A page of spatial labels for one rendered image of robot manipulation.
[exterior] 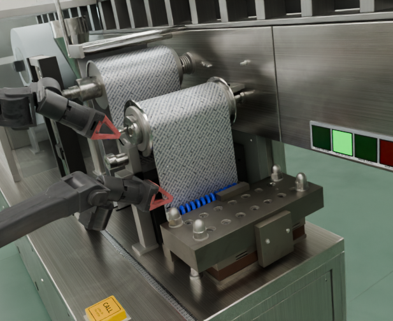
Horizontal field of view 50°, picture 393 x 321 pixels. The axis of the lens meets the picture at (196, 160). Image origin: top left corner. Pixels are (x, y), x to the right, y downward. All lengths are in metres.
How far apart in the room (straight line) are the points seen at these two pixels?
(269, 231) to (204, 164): 0.25
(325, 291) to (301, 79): 0.55
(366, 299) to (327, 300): 1.18
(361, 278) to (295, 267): 1.47
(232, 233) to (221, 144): 0.27
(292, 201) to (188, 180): 0.27
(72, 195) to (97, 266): 0.35
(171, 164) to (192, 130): 0.10
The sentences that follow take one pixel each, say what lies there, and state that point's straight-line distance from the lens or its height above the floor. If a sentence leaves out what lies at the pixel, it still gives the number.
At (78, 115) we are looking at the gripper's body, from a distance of 1.00.
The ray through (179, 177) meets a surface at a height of 1.11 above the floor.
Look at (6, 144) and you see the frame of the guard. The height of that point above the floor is 1.07.
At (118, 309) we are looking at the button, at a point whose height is 0.92.
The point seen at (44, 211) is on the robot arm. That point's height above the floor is 1.19.
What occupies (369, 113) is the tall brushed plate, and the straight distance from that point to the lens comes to 0.94.
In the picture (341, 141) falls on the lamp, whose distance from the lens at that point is 0.99.
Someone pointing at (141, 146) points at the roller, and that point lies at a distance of 1.07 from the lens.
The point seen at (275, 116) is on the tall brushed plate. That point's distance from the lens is 1.14.
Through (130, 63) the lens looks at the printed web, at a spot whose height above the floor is 1.38.
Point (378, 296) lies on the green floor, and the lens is 2.42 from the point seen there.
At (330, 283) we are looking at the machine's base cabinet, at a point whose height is 0.79.
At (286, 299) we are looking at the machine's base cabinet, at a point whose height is 0.82.
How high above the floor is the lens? 1.53
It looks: 21 degrees down
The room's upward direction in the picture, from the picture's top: 9 degrees counter-clockwise
